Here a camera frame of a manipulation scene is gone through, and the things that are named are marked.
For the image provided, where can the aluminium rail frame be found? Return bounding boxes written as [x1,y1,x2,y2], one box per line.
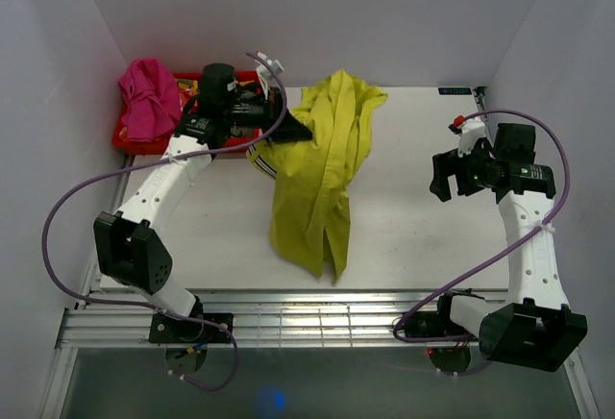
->
[62,155,603,418]

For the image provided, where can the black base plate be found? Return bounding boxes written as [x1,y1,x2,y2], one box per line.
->
[393,311,478,343]
[147,313,231,345]

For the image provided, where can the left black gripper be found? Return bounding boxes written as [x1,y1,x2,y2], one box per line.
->
[221,86,310,141]

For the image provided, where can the blue table label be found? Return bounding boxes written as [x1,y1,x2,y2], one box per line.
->
[437,87,473,95]

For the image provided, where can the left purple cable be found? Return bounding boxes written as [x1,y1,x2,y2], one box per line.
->
[40,51,288,391]

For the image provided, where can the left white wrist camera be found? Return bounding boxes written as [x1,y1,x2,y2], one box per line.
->
[256,52,283,98]

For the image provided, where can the orange patterned garment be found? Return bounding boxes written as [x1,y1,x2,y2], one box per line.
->
[176,78,198,111]

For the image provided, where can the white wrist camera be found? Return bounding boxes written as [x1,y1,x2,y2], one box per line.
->
[449,115,486,158]
[256,52,283,98]

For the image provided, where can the red plastic bin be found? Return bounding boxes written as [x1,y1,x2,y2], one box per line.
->
[111,70,261,156]

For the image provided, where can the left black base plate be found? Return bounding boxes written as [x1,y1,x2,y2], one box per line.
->
[147,313,231,345]

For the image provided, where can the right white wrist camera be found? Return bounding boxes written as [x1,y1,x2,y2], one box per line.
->
[449,115,486,158]

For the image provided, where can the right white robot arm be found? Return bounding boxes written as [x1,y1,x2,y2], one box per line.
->
[430,118,587,372]

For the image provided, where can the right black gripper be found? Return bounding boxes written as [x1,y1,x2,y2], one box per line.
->
[429,137,500,202]

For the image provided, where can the yellow-green trousers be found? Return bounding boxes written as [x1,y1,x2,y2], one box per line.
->
[246,69,388,280]

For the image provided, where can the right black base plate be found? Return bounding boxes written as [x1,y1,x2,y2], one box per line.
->
[393,311,478,343]

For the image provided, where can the pink garment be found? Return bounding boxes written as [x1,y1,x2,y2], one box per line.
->
[118,58,182,142]

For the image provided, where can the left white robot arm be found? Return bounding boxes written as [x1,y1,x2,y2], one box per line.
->
[93,54,312,342]

